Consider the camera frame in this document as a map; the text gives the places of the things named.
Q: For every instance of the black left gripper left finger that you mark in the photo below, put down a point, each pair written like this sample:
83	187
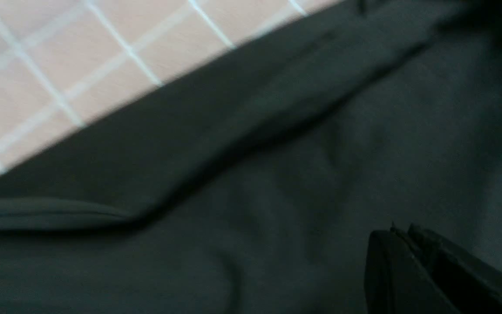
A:
396	283

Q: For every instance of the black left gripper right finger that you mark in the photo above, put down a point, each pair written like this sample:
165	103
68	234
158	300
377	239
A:
471	285

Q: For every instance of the pink checkered tablecloth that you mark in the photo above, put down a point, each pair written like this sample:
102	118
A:
64	63

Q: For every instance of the dark gray long-sleeve top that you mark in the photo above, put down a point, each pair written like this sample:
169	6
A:
252	184

